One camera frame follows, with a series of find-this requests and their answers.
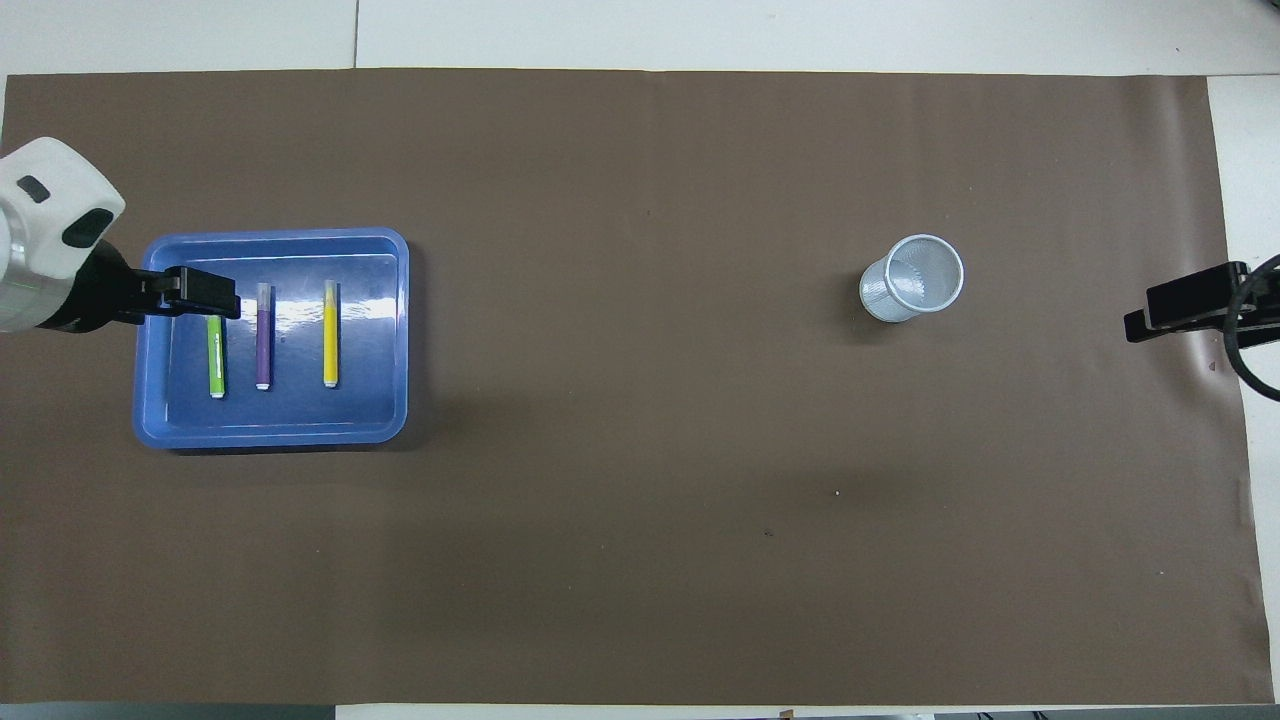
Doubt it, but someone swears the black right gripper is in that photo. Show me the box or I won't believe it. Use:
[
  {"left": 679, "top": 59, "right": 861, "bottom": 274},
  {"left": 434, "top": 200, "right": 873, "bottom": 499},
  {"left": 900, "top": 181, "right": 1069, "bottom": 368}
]
[{"left": 1124, "top": 262, "right": 1280, "bottom": 346}]

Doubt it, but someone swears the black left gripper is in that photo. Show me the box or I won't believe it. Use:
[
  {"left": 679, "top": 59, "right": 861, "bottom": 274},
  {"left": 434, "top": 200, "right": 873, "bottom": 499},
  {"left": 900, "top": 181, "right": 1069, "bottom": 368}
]
[{"left": 45, "top": 240, "right": 242, "bottom": 334}]

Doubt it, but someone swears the purple pen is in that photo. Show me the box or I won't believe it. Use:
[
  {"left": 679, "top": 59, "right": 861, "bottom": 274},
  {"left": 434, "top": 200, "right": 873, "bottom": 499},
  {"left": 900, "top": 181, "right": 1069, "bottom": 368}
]
[{"left": 255, "top": 283, "right": 274, "bottom": 391}]

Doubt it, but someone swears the yellow pen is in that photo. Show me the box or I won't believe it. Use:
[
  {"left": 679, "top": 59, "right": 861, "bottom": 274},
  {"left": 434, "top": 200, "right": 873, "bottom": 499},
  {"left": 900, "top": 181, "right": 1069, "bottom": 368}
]
[{"left": 322, "top": 280, "right": 341, "bottom": 388}]

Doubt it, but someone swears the blue plastic tray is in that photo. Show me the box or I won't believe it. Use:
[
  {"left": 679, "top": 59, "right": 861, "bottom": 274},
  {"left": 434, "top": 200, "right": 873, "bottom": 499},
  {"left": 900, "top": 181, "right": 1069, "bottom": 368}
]
[{"left": 133, "top": 228, "right": 411, "bottom": 450}]

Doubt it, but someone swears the translucent plastic cup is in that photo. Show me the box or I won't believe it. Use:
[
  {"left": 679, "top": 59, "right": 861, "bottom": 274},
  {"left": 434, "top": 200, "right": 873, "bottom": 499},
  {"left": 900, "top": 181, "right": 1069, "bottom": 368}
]
[{"left": 859, "top": 234, "right": 966, "bottom": 324}]

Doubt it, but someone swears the brown table mat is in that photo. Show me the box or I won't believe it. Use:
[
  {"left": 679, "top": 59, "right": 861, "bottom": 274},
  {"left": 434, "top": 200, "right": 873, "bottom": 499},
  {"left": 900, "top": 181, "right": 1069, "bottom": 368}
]
[{"left": 0, "top": 68, "right": 1273, "bottom": 706}]

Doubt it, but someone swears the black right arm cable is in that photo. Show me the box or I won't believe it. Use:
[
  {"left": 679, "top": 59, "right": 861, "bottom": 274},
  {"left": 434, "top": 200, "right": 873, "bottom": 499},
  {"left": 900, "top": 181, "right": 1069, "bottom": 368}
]
[{"left": 1222, "top": 255, "right": 1280, "bottom": 402}]

